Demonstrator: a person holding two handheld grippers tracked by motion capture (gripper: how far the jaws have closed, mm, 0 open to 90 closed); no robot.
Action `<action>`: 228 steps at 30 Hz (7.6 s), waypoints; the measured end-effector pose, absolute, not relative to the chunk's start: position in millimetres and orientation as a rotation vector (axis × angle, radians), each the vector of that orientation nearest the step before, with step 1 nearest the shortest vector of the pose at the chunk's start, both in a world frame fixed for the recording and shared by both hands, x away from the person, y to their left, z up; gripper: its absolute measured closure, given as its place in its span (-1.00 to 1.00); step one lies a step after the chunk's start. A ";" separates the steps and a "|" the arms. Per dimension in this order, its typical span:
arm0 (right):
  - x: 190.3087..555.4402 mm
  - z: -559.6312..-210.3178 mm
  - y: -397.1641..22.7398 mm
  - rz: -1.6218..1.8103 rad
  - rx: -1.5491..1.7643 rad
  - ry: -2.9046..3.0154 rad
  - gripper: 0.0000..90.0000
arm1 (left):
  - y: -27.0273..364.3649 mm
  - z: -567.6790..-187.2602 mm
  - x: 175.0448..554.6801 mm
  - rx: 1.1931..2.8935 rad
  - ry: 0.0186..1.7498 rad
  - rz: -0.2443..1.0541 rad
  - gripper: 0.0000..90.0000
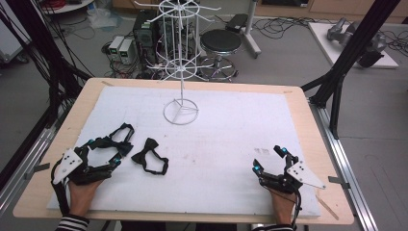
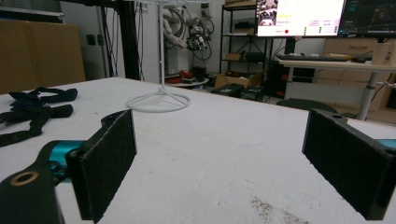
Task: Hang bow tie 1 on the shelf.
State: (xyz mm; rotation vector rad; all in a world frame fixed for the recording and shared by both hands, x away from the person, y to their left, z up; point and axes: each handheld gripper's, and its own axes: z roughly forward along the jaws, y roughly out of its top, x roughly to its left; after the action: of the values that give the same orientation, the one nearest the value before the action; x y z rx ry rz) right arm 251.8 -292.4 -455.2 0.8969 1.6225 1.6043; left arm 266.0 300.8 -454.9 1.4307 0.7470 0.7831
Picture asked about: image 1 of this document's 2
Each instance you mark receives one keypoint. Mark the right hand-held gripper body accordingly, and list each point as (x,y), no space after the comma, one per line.
(303,174)

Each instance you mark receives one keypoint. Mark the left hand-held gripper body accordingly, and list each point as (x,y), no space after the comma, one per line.
(67,163)

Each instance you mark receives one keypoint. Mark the black bow tie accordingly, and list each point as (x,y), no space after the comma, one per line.
(115,146)
(149,154)

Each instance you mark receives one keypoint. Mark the person's left hand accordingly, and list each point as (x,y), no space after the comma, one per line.
(81,197)

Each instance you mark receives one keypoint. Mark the person's right hand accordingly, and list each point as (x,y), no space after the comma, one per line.
(282,207)

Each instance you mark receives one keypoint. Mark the grey metal clip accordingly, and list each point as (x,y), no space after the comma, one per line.
(37,170)
(339,182)

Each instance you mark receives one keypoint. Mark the wooden stick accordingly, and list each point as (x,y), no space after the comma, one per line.
(327,207)

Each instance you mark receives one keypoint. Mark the white foam board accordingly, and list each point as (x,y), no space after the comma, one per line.
(208,160)

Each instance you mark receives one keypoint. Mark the white power supply box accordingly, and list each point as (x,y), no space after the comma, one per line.
(115,47)
(126,51)

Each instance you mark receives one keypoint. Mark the white platform board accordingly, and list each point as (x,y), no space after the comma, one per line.
(327,48)

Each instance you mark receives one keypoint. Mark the black computer tower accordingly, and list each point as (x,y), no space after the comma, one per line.
(144,35)

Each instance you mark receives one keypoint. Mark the black round stool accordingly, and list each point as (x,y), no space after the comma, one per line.
(220,41)

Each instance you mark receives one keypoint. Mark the clear plastic bag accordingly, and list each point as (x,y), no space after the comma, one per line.
(104,17)

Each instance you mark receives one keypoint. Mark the black flat box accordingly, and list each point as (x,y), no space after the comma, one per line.
(236,23)

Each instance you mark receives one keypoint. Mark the round white table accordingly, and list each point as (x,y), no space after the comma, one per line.
(67,7)

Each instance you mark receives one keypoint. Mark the aluminium rail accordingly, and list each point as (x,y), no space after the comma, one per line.
(29,154)
(346,166)

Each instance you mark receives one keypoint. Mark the black metal frame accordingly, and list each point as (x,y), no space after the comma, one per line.
(346,61)
(41,48)

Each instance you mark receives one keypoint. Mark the white stand post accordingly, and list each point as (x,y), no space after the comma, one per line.
(250,32)

